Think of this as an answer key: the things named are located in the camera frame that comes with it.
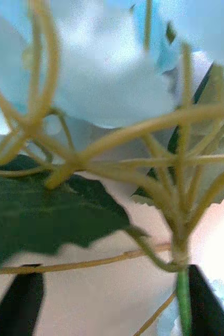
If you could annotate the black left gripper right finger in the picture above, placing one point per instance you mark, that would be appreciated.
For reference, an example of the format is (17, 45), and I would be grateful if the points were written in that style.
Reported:
(208, 309)

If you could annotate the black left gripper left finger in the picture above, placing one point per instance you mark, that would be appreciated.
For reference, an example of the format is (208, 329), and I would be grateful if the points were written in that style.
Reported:
(14, 309)

